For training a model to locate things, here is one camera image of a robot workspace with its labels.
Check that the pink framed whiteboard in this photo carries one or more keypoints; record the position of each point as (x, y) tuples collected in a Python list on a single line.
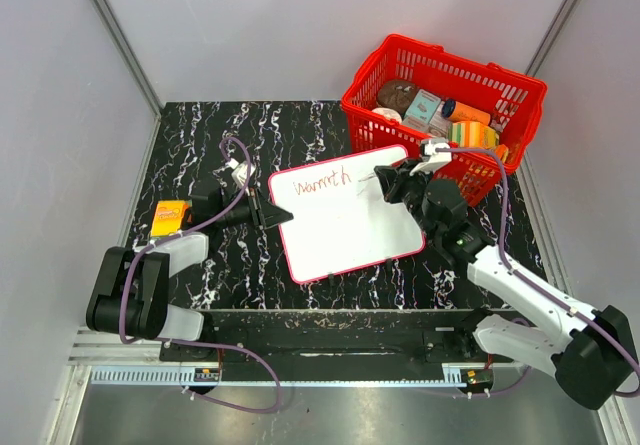
[(341, 225)]

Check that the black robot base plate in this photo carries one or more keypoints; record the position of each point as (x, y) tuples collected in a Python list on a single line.
[(350, 345)]

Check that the red plastic shopping basket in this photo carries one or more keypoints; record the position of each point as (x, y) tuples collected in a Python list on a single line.
[(514, 101)]

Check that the orange bottle with blue cap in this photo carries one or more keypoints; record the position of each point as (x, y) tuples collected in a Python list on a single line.
[(456, 111)]

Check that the brown bread loaf package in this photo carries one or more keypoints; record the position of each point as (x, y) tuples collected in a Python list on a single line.
[(397, 94)]

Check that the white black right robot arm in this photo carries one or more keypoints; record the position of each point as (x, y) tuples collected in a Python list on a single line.
[(589, 352)]

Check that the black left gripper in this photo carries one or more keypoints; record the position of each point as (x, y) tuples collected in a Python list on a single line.
[(272, 214)]

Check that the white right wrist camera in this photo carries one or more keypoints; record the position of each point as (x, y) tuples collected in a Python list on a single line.
[(434, 154)]

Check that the teal white small box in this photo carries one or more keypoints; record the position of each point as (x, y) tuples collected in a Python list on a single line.
[(423, 107)]

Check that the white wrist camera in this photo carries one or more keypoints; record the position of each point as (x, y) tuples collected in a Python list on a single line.
[(434, 154), (240, 172)]

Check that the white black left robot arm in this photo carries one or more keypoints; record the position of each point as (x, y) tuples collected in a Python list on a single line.
[(131, 293)]

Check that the yellow green sponge pack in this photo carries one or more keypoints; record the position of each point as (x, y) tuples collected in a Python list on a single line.
[(473, 134)]

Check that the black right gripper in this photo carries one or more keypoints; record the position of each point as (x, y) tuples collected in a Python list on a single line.
[(393, 180)]

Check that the orange yellow snack box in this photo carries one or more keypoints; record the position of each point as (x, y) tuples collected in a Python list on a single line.
[(168, 217)]

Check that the white slotted cable duct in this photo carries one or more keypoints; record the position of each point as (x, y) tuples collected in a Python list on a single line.
[(160, 376)]

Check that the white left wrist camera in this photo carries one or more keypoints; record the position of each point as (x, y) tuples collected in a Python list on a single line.
[(240, 172)]

